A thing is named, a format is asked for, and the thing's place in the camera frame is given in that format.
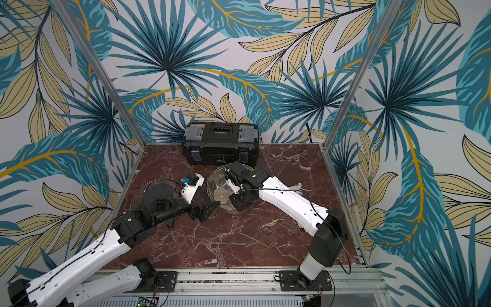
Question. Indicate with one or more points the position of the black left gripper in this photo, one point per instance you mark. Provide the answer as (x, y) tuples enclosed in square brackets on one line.
[(204, 214)]

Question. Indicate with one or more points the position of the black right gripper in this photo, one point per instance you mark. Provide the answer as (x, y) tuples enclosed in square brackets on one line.
[(234, 175)]

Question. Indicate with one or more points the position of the beige plastic ladle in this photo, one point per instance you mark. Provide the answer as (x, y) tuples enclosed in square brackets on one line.
[(222, 195)]

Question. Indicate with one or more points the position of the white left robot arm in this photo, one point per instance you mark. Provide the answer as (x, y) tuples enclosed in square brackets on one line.
[(67, 284)]

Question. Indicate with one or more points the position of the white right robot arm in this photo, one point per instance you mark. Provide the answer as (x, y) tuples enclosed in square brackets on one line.
[(328, 227)]

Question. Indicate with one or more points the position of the stainless steel pot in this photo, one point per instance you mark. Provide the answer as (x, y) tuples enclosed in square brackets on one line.
[(218, 179)]

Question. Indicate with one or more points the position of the white plastic faucet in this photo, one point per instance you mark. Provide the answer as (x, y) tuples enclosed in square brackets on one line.
[(298, 188)]

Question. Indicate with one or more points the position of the black plastic toolbox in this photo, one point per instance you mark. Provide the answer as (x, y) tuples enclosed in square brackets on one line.
[(208, 143)]

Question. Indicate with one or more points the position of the glass pot lid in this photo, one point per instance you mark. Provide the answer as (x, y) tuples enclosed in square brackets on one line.
[(155, 197)]

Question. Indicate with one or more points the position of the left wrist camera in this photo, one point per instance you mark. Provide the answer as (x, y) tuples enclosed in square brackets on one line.
[(190, 186)]

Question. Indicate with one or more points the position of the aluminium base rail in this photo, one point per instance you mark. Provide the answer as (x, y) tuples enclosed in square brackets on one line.
[(263, 286)]

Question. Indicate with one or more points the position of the aluminium left corner post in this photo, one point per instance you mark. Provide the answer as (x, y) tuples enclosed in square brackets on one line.
[(73, 26)]

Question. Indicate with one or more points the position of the aluminium corner post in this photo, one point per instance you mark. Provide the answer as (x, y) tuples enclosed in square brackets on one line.
[(379, 33), (73, 26)]

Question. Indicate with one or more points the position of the aluminium right corner post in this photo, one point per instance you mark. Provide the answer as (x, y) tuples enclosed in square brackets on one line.
[(379, 33)]

